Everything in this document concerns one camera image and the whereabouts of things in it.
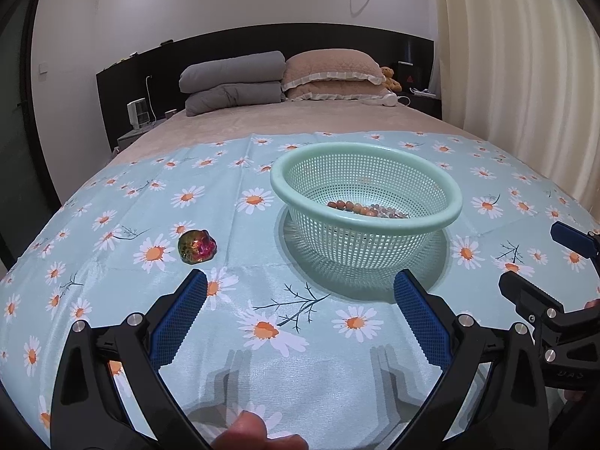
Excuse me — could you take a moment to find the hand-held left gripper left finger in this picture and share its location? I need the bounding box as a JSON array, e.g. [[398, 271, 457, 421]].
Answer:
[[49, 269, 212, 450]]

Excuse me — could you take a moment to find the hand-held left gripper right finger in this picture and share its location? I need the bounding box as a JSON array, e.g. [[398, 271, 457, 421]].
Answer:
[[393, 269, 551, 450]]

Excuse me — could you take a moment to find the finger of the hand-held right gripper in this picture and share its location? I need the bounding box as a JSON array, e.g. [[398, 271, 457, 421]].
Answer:
[[498, 271, 570, 338], [550, 220, 600, 260]]

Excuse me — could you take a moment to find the iridescent foil toy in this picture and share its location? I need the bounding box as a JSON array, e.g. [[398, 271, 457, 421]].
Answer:
[[177, 229, 218, 263]]

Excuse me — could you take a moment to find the green plastic mesh basket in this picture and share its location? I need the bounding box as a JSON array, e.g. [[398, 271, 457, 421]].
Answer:
[[269, 143, 463, 287]]

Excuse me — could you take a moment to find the person's left hand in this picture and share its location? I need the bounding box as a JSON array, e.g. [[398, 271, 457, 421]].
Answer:
[[208, 410, 310, 450]]

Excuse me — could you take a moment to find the daisy print green cloth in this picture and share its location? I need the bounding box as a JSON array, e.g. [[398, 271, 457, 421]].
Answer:
[[0, 130, 600, 450]]

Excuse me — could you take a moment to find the grey nightstand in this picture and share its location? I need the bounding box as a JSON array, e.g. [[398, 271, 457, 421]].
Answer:
[[116, 119, 166, 152]]

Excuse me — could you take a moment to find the cream curtain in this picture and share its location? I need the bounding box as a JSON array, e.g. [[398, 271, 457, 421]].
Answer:
[[431, 0, 600, 226]]

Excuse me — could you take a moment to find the white small heater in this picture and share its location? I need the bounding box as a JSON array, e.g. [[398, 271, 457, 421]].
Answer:
[[127, 97, 150, 129]]

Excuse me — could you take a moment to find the beige bed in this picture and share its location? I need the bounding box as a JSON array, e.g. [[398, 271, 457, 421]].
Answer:
[[110, 97, 488, 170]]

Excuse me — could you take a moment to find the grey pillow lower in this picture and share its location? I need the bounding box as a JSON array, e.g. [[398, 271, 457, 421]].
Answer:
[[185, 81, 284, 117]]

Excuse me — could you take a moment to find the grey pillow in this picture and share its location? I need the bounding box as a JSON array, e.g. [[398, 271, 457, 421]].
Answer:
[[185, 81, 284, 117], [179, 51, 287, 95]]

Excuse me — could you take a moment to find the black box red triangle mark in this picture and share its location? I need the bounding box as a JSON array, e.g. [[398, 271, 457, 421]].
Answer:
[[398, 61, 429, 93]]

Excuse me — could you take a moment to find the brown teddy bear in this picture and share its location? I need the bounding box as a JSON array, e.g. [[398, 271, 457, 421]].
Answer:
[[379, 66, 403, 92]]

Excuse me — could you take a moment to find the beige frilled pillow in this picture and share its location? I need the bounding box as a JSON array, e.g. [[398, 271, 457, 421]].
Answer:
[[286, 79, 388, 102], [283, 51, 386, 91]]

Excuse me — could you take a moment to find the black headboard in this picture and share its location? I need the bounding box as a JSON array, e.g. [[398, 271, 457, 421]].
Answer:
[[96, 22, 444, 151]]

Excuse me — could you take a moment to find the grey pillow upper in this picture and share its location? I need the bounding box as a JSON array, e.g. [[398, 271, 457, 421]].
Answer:
[[179, 51, 287, 95]]

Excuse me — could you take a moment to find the mixed bead bracelet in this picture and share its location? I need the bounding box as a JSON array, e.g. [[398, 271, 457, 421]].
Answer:
[[370, 204, 411, 221]]

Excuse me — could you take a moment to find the brown bead bracelet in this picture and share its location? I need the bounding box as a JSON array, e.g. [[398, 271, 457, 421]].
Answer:
[[327, 201, 377, 216]]

